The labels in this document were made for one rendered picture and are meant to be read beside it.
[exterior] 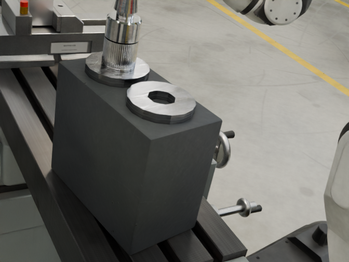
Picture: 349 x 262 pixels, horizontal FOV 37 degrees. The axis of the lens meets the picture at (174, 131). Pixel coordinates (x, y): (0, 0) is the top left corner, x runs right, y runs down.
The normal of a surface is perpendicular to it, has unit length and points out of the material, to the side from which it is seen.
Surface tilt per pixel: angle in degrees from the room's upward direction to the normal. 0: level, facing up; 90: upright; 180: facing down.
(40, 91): 0
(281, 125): 0
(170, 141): 90
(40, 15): 90
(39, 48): 90
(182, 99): 0
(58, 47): 90
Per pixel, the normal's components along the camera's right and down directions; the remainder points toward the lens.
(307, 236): 0.18, -0.84
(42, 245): 0.47, 0.53
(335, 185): -0.76, 0.22
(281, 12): 0.10, 0.39
